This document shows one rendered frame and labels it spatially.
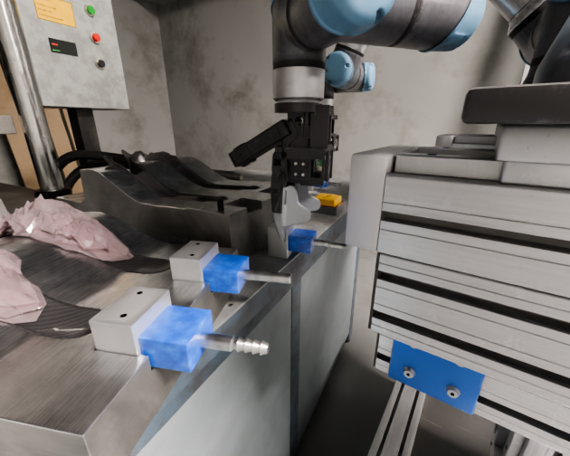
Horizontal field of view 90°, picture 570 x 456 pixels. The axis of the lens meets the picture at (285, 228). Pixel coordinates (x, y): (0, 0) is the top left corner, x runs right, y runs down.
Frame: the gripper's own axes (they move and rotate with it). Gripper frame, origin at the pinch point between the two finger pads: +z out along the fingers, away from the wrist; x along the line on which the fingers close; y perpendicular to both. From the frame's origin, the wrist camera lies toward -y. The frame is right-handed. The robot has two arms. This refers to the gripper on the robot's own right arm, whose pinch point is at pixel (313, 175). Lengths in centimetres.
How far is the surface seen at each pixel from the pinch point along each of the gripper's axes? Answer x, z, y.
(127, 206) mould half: -63, -2, 0
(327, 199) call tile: -22.1, 1.0, 19.6
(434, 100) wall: 164, -33, -6
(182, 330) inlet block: -75, -2, 39
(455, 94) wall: 166, -36, 7
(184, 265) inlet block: -69, -3, 30
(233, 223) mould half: -57, -3, 24
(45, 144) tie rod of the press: -62, -12, -51
